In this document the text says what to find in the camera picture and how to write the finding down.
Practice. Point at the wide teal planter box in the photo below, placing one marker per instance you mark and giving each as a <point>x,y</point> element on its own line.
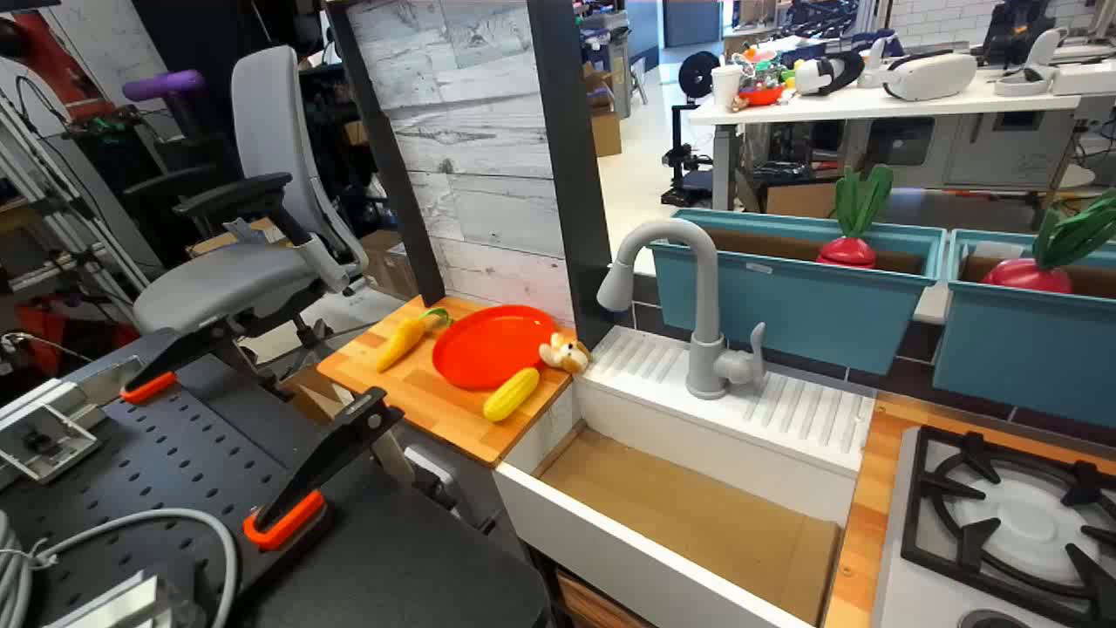
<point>805,309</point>

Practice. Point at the grey toy faucet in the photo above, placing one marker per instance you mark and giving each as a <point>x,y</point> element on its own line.
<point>701,316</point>

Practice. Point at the colourful toy pile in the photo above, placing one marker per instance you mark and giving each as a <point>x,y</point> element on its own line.
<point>762,86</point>

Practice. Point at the yellow corn toy green leaves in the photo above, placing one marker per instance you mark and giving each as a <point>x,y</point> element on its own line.
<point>401,340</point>

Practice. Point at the white cup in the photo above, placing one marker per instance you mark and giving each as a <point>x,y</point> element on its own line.
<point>727,86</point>

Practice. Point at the white background table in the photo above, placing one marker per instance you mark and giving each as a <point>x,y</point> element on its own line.
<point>885,107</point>

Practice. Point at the brown doll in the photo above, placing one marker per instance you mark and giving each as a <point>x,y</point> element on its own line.
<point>562,351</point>

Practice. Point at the orange plate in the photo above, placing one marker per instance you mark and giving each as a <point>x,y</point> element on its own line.
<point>488,347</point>

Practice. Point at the grey office chair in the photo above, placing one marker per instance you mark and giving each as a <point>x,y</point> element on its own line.
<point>231,280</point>

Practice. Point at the white stove top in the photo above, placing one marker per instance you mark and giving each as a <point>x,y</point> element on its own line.
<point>917,595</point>

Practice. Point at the white toy sink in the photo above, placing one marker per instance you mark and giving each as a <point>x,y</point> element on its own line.
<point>699,465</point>

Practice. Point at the silver metal bracket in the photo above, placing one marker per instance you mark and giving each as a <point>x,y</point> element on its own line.
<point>41,441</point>

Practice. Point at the cardboard box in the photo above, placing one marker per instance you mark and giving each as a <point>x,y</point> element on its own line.
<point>603,129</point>

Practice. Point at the large black orange clamp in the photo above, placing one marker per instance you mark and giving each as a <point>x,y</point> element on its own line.
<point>324,458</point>

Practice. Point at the aluminium frame rails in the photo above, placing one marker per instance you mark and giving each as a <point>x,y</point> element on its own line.
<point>57,186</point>

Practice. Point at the white VR headset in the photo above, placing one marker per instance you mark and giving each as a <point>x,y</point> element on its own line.
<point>929,76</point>

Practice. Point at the plain yellow toy vegetable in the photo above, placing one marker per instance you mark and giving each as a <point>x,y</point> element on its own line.
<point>510,395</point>

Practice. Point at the large red radish toy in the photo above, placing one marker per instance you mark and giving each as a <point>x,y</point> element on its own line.
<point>1046,257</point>

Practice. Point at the wooden cutting board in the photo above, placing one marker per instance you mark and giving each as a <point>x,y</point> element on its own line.
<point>430,407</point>

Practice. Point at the black vertical post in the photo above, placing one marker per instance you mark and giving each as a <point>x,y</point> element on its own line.
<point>569,151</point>

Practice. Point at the black stove grate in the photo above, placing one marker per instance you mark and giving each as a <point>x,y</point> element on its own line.
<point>929,509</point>

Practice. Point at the small black orange clamp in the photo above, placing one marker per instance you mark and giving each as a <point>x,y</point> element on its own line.
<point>176,361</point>

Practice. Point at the small red radish toy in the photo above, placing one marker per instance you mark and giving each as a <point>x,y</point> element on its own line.
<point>857,229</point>

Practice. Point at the black perforated table plate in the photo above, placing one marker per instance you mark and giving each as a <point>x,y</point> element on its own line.
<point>151,465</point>

